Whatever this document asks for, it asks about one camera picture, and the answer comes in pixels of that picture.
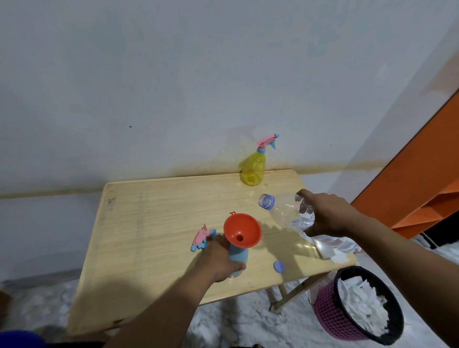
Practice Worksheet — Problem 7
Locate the person's left hand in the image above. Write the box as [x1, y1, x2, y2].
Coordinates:
[193, 235, 247, 284]

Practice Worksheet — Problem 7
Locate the person's right hand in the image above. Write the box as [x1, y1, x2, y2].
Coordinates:
[296, 189, 363, 238]

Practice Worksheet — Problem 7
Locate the clear plastic water bottle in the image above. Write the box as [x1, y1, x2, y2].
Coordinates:
[258, 193, 362, 254]

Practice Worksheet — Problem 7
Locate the red plastic funnel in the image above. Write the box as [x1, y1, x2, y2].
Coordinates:
[223, 211, 263, 250]

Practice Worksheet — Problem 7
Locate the yellow spray bottle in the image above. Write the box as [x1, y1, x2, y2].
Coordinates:
[239, 150, 267, 187]

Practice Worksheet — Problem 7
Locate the person's right forearm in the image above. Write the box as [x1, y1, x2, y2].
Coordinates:
[348, 215, 459, 348]

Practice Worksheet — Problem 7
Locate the person's left forearm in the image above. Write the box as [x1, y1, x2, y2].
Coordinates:
[104, 267, 216, 348]

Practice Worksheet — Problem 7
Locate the stack of white paper tissues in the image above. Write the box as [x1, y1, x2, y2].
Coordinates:
[298, 231, 350, 264]

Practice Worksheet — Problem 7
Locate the orange shelf cabinet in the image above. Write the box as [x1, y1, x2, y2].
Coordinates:
[351, 91, 459, 240]

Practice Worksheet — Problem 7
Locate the crumpled white paper waste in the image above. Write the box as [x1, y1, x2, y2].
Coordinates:
[339, 276, 391, 337]

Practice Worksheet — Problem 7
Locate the pink mesh waste basket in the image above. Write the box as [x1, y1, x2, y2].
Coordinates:
[314, 281, 370, 341]

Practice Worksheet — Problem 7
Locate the blue plastic basin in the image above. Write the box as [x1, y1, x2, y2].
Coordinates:
[0, 330, 45, 348]

